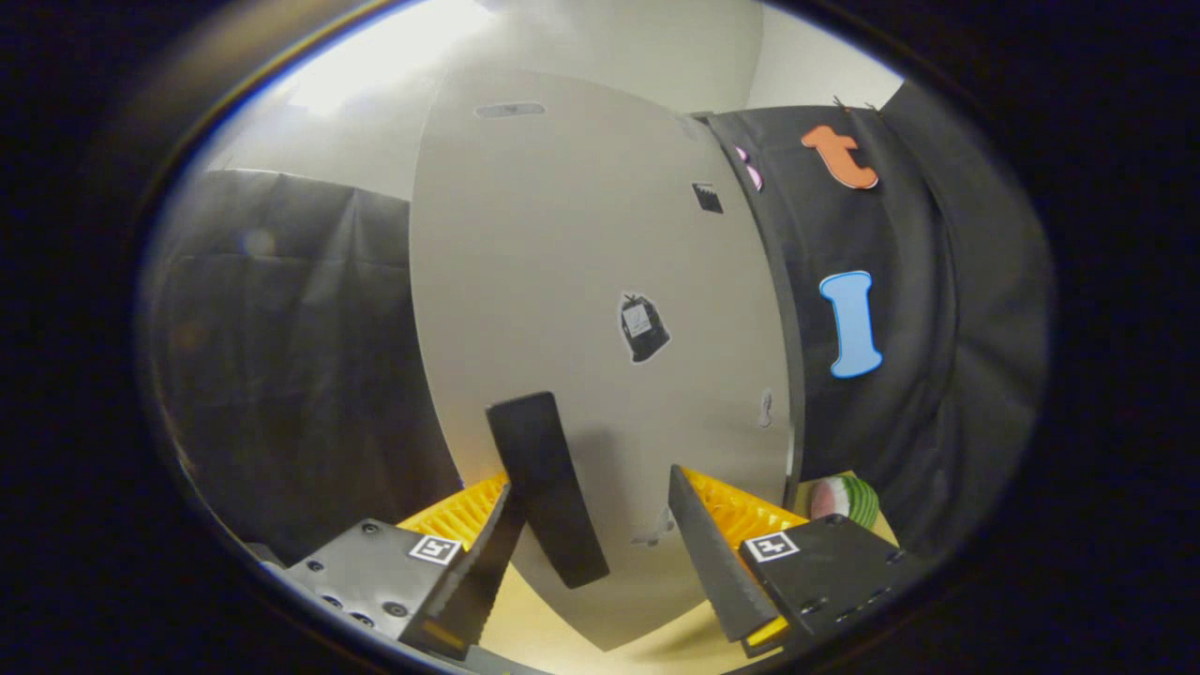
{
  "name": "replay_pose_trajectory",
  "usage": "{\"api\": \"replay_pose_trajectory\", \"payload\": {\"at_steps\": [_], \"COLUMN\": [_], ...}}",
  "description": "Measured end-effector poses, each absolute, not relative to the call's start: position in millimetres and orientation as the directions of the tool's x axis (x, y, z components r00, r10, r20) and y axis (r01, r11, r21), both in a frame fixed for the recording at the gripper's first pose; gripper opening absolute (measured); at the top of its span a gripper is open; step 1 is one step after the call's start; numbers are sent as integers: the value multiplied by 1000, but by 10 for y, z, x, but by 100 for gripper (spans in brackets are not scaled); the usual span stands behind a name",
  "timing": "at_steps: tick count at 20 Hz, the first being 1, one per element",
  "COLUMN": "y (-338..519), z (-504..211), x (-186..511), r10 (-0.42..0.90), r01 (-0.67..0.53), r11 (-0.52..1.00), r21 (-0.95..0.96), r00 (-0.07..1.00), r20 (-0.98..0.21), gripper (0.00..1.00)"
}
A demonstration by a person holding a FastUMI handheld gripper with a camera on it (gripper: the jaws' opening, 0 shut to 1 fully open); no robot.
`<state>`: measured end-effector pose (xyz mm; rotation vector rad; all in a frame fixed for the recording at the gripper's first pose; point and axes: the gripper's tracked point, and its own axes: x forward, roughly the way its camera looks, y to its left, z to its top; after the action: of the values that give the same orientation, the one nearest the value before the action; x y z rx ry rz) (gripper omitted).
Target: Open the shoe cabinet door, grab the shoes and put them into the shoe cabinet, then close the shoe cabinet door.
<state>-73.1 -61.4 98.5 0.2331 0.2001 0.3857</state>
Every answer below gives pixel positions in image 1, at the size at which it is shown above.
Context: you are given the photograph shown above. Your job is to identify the black door handle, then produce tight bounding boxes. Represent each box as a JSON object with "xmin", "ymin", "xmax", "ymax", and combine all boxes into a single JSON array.
[{"xmin": 486, "ymin": 392, "xmax": 610, "ymax": 590}]

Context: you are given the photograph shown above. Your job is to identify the watermelon slice toy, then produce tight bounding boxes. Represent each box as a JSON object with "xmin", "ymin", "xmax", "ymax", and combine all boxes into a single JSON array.
[{"xmin": 808, "ymin": 473, "xmax": 880, "ymax": 532}]

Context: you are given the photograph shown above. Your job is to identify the black backdrop cloth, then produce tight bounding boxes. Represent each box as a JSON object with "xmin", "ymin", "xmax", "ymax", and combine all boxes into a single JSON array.
[{"xmin": 141, "ymin": 98, "xmax": 1051, "ymax": 563}]

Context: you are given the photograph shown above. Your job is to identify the dark grey shoe cabinet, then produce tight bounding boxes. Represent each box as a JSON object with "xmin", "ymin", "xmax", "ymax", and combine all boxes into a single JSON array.
[{"xmin": 689, "ymin": 111, "xmax": 807, "ymax": 512}]

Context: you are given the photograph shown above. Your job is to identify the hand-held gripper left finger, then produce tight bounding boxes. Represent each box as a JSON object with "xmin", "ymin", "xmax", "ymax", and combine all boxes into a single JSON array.
[{"xmin": 272, "ymin": 472, "xmax": 528, "ymax": 662}]

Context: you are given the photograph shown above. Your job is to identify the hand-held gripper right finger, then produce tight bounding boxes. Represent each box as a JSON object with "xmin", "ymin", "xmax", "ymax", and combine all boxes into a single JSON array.
[{"xmin": 667, "ymin": 463, "xmax": 929, "ymax": 659}]

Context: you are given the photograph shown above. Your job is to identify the white shoe cabinet door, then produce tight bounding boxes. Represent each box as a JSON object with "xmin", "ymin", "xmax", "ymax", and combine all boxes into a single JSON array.
[{"xmin": 410, "ymin": 70, "xmax": 805, "ymax": 653}]

